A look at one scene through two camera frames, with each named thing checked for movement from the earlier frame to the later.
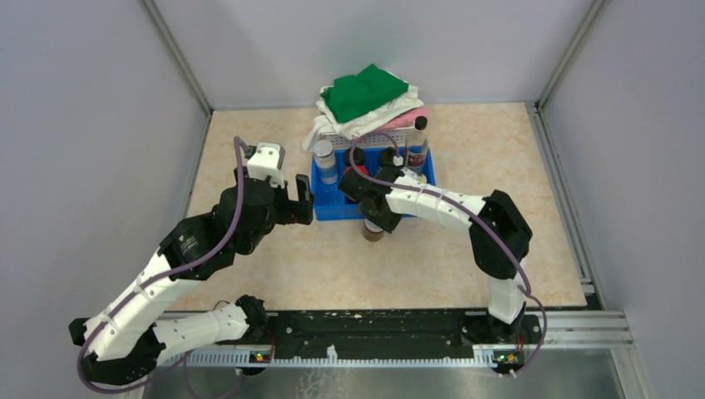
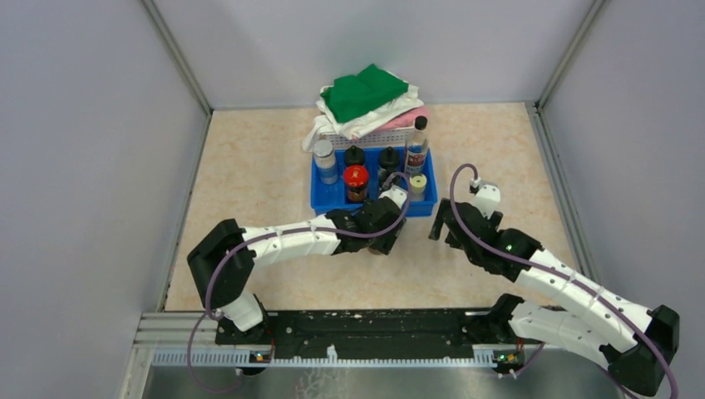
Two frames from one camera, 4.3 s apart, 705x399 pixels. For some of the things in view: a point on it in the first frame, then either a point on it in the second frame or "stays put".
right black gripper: [388, 224] to [439, 223]
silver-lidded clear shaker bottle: [324, 158] stays put
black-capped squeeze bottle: [386, 156] stays put
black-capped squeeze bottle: [358, 155] stays put
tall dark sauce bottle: [416, 146] stays put
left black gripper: [296, 211] to [385, 243]
